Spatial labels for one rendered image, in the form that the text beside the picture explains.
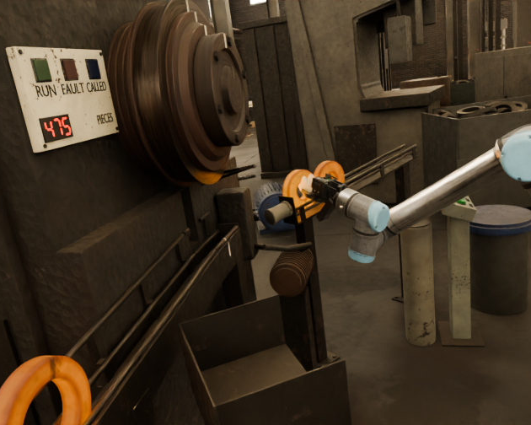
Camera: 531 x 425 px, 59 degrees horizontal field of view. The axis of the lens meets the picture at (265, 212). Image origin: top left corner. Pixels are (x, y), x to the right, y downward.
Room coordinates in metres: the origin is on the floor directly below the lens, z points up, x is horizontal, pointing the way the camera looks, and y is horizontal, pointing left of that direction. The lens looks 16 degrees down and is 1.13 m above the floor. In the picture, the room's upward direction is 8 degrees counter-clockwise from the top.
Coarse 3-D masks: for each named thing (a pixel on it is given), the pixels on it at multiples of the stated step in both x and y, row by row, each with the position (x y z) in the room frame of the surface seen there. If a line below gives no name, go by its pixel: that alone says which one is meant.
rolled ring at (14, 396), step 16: (32, 368) 0.57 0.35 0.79; (48, 368) 0.59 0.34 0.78; (64, 368) 0.62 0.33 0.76; (80, 368) 0.65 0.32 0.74; (16, 384) 0.55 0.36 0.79; (32, 384) 0.56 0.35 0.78; (64, 384) 0.63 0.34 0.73; (80, 384) 0.64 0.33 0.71; (0, 400) 0.53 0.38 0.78; (16, 400) 0.53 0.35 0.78; (64, 400) 0.64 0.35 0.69; (80, 400) 0.63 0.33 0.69; (0, 416) 0.51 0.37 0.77; (16, 416) 0.52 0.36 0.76; (64, 416) 0.63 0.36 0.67; (80, 416) 0.62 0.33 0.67
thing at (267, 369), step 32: (192, 320) 0.79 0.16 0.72; (224, 320) 0.81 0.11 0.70; (256, 320) 0.83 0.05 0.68; (192, 352) 0.68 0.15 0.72; (224, 352) 0.80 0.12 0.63; (256, 352) 0.82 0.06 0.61; (288, 352) 0.81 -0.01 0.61; (192, 384) 0.74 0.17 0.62; (224, 384) 0.74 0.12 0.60; (256, 384) 0.74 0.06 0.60; (288, 384) 0.57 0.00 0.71; (320, 384) 0.59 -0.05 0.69; (224, 416) 0.54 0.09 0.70; (256, 416) 0.55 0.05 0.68; (288, 416) 0.57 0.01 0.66; (320, 416) 0.58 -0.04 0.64
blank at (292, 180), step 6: (294, 174) 1.65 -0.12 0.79; (300, 174) 1.67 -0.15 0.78; (306, 174) 1.68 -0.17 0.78; (312, 174) 1.70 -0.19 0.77; (288, 180) 1.64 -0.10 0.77; (294, 180) 1.64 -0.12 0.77; (300, 180) 1.66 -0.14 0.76; (288, 186) 1.63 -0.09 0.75; (294, 186) 1.64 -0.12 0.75; (282, 192) 1.64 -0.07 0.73; (288, 192) 1.62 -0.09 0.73; (294, 192) 1.64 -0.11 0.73; (294, 198) 1.64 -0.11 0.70; (300, 198) 1.68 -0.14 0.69; (306, 198) 1.67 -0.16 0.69; (300, 204) 1.65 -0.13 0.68; (312, 204) 1.69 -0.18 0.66
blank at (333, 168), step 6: (324, 162) 1.77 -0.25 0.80; (330, 162) 1.76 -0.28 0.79; (336, 162) 1.79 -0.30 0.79; (318, 168) 1.75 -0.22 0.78; (324, 168) 1.74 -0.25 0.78; (330, 168) 1.76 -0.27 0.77; (336, 168) 1.78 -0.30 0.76; (318, 174) 1.73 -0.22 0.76; (324, 174) 1.74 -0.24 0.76; (330, 174) 1.80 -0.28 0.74; (336, 174) 1.78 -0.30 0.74; (342, 174) 1.80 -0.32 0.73; (342, 180) 1.80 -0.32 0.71
